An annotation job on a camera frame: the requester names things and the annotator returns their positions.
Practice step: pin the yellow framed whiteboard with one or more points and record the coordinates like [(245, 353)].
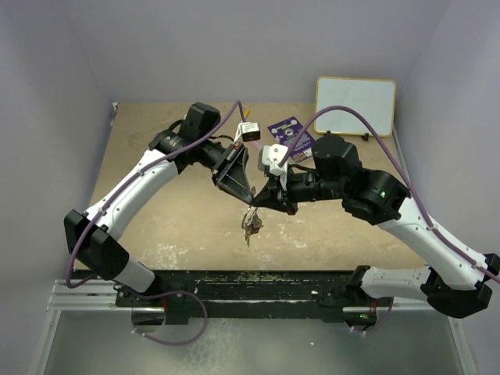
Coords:
[(374, 99)]

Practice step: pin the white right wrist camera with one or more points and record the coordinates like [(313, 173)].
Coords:
[(269, 160)]

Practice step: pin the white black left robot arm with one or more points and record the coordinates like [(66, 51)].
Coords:
[(92, 236)]

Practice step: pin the red key tag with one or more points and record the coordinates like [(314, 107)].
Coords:
[(252, 229)]

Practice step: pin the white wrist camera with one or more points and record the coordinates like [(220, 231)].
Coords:
[(247, 132), (269, 160)]

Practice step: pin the large metal keyring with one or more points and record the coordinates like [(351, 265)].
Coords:
[(247, 219)]

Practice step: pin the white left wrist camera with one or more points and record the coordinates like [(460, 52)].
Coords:
[(247, 132)]

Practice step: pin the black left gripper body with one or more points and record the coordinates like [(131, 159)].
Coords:
[(226, 161)]

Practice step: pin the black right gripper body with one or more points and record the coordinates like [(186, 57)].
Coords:
[(293, 191)]

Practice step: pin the purple paperback book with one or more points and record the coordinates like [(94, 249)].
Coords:
[(284, 133)]

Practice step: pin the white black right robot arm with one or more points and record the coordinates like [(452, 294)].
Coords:
[(454, 280)]

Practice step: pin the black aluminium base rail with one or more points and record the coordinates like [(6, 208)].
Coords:
[(329, 296)]

